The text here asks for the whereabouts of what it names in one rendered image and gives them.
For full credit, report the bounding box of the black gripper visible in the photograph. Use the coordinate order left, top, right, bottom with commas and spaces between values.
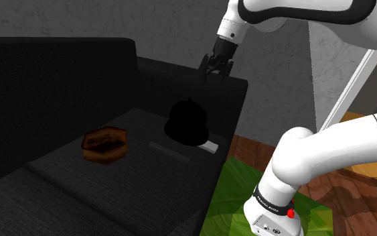
198, 36, 239, 87

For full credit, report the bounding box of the black bell-shaped object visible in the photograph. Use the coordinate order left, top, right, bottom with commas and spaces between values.
163, 97, 210, 148

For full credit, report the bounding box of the white flat remote control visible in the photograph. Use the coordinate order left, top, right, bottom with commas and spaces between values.
196, 140, 220, 154

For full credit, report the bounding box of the grey flat bar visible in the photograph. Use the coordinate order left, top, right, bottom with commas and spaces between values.
148, 141, 192, 164

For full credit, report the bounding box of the green patterned robot stand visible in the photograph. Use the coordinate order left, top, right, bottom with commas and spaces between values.
199, 156, 335, 236

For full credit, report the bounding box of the brown hexagonal box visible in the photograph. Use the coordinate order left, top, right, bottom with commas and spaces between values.
80, 125, 129, 166

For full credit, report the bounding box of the dark grey sofa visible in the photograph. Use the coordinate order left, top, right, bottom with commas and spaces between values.
0, 36, 250, 236

